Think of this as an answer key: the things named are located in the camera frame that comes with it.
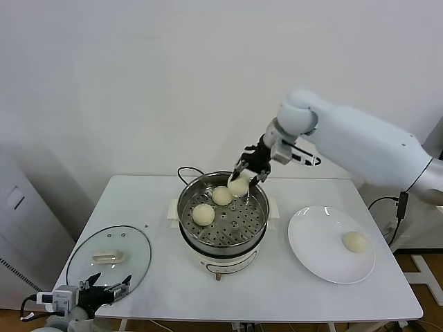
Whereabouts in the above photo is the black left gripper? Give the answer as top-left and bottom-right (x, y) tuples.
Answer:
(78, 272), (133, 315)

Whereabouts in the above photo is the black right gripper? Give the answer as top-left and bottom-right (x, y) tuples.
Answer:
(228, 136), (275, 191)

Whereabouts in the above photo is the white steamed baozi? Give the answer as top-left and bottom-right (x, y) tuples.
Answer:
(341, 230), (368, 253)
(192, 203), (216, 227)
(227, 172), (251, 195)
(211, 185), (233, 207)

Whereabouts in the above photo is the round glass pot lid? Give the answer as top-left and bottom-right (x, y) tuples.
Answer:
(65, 225), (152, 306)

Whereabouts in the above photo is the perforated steel steamer basket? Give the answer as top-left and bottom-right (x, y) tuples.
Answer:
(177, 170), (269, 255)

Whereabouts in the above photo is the cream electric cooker pot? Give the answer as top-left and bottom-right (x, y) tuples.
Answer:
(167, 199), (280, 282)

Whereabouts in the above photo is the round white plate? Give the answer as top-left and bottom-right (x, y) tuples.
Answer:
(287, 205), (377, 284)

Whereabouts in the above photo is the white grey cabinet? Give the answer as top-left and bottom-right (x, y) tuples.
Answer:
(0, 148), (75, 311)

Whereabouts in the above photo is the grey black monitor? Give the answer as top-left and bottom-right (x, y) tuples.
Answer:
(422, 120), (443, 156)

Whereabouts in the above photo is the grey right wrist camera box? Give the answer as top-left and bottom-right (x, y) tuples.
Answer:
(271, 141), (295, 165)

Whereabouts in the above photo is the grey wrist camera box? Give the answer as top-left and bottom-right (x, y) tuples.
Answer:
(271, 141), (295, 165)
(36, 285), (80, 314)

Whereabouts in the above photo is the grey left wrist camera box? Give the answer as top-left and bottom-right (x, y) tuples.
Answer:
(36, 285), (80, 314)

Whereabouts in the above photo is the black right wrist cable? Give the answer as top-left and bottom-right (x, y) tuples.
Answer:
(282, 140), (322, 167)

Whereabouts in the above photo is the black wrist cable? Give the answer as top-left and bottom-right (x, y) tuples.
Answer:
(282, 140), (322, 167)
(20, 293), (39, 321)

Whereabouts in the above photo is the black cooker power cable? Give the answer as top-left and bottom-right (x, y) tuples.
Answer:
(177, 167), (206, 187)

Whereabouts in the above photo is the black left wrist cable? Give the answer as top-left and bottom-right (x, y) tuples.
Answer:
(20, 293), (39, 321)

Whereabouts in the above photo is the black cable with adapter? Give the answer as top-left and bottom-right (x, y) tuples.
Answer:
(367, 190), (409, 246)

